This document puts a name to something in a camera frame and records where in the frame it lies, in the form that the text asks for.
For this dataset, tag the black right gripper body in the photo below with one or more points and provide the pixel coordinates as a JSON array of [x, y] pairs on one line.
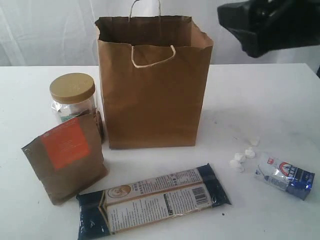
[[280, 24]]

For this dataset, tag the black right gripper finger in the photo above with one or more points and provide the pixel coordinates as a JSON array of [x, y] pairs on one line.
[[242, 19]]

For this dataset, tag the white marshmallow piece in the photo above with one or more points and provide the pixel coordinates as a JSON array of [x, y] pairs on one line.
[[239, 157], [254, 141], [249, 153], [237, 166]]

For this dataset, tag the brown paper bag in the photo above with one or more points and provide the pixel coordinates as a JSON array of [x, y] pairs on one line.
[[153, 75]]

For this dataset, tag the small blue white packet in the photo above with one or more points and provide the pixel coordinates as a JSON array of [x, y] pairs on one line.
[[284, 175]]

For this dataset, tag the clear jar gold lid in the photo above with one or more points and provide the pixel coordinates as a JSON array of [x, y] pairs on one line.
[[73, 95]]

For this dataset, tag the brown pouch orange label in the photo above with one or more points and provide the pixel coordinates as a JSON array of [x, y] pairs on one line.
[[68, 158]]

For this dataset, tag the long dark noodle package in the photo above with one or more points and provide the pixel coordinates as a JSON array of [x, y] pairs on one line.
[[109, 211]]

